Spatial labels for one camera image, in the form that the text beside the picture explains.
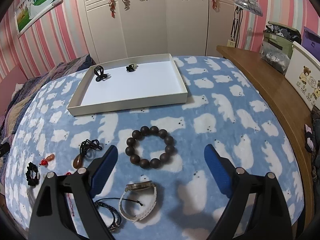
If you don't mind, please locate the black scrunchie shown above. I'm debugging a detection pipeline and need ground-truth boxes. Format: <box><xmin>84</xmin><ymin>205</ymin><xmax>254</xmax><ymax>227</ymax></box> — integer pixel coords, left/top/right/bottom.
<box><xmin>25</xmin><ymin>162</ymin><xmax>39</xmax><ymax>187</ymax></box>

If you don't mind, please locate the red knot orange charm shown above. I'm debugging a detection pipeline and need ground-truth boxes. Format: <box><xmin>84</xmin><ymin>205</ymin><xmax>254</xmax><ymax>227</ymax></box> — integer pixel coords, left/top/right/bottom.
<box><xmin>40</xmin><ymin>153</ymin><xmax>55</xmax><ymax>167</ymax></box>

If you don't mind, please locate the black braided cord bracelet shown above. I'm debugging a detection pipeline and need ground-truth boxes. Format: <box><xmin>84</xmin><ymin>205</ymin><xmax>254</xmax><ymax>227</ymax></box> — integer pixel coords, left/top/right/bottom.
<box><xmin>94</xmin><ymin>197</ymin><xmax>144</xmax><ymax>231</ymax></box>

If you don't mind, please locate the amber pendant black cord necklace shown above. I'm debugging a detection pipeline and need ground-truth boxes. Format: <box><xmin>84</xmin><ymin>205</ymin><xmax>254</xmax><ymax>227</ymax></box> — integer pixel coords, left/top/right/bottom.
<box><xmin>73</xmin><ymin>139</ymin><xmax>104</xmax><ymax>170</ymax></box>

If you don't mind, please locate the white strap wrist watch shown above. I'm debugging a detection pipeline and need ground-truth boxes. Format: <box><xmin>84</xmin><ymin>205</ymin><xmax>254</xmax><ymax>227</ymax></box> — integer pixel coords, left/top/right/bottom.
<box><xmin>118</xmin><ymin>181</ymin><xmax>158</xmax><ymax>222</ymax></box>

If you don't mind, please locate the dark wooden bead bracelet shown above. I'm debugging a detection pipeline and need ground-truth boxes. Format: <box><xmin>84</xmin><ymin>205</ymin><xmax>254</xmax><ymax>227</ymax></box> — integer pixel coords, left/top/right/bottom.
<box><xmin>125</xmin><ymin>125</ymin><xmax>175</xmax><ymax>169</ymax></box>

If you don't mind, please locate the large black hair claw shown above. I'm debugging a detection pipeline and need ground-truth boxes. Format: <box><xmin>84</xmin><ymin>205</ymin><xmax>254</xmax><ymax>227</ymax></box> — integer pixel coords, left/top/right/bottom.
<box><xmin>94</xmin><ymin>66</ymin><xmax>111</xmax><ymax>82</ymax></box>

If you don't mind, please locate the small black hair clip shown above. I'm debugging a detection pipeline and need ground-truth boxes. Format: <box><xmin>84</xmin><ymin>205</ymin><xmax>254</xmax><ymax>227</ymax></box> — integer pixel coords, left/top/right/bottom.
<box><xmin>126</xmin><ymin>63</ymin><xmax>138</xmax><ymax>73</ymax></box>

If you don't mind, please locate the blue polar bear blanket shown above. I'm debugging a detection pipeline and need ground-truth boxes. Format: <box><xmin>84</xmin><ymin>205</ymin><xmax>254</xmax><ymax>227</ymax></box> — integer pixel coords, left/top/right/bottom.
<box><xmin>4</xmin><ymin>55</ymin><xmax>306</xmax><ymax>240</ymax></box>

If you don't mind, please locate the striped knitted purple blanket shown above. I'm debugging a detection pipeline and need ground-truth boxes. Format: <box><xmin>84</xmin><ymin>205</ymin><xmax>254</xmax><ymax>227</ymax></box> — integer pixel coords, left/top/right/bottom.
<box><xmin>0</xmin><ymin>52</ymin><xmax>97</xmax><ymax>160</ymax></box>

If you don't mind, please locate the white bear pattern box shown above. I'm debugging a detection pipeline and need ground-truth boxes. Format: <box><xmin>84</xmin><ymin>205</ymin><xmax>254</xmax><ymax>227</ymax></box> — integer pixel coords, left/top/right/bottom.
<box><xmin>285</xmin><ymin>42</ymin><xmax>320</xmax><ymax>110</ymax></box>

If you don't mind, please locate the white shallow cardboard tray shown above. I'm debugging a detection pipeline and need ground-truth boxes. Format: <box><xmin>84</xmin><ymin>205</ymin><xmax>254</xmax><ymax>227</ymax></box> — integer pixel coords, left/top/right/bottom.
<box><xmin>67</xmin><ymin>54</ymin><xmax>188</xmax><ymax>116</ymax></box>

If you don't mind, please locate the green storage box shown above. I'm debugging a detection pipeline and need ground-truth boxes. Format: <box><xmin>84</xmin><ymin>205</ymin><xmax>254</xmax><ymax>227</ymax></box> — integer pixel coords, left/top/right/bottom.
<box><xmin>260</xmin><ymin>21</ymin><xmax>302</xmax><ymax>75</ymax></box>

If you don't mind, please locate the purple box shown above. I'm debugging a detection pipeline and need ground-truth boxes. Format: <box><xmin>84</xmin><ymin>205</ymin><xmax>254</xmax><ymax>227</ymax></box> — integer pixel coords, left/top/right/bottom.
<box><xmin>302</xmin><ymin>27</ymin><xmax>320</xmax><ymax>58</ymax></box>

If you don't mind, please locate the cream ornate wardrobe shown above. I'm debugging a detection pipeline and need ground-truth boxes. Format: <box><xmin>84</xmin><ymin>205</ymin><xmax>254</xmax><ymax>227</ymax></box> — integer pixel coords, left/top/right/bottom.
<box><xmin>77</xmin><ymin>0</ymin><xmax>234</xmax><ymax>63</ymax></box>

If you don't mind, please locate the clear shade desk lamp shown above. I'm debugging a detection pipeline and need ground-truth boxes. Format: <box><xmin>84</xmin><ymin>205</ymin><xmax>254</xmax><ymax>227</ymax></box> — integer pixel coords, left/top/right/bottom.
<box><xmin>231</xmin><ymin>0</ymin><xmax>263</xmax><ymax>48</ymax></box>

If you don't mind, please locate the red tassel door ornament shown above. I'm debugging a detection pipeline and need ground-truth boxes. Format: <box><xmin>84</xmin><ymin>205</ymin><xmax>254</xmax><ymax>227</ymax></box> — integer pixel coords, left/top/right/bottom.
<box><xmin>108</xmin><ymin>0</ymin><xmax>116</xmax><ymax>18</ymax></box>

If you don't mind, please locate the framed wedding picture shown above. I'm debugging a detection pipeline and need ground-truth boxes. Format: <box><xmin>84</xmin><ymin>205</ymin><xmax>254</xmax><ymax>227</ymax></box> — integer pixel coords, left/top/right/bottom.
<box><xmin>14</xmin><ymin>0</ymin><xmax>62</xmax><ymax>37</ymax></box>

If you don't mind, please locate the wall power socket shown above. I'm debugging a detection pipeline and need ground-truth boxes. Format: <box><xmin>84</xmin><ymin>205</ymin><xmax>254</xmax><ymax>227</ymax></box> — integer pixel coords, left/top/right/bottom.
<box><xmin>227</xmin><ymin>39</ymin><xmax>236</xmax><ymax>48</ymax></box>

